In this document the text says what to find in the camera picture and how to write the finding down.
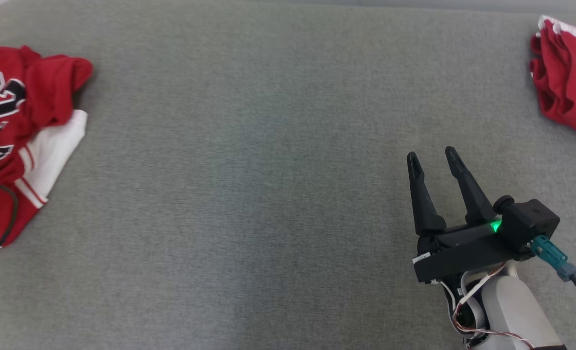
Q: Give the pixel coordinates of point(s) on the red jersey with black number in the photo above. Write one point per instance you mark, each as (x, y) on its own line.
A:
(49, 78)

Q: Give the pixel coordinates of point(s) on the red jersey with white trim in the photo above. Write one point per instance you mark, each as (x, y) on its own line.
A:
(569, 82)

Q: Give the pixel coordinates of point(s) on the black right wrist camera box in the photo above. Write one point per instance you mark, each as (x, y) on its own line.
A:
(531, 218)

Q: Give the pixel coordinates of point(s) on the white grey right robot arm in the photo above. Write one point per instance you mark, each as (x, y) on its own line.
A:
(516, 311)

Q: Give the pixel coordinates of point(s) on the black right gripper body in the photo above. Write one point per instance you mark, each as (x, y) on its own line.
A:
(462, 253)

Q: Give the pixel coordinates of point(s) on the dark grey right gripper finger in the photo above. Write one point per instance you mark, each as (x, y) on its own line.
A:
(472, 199)
(424, 204)

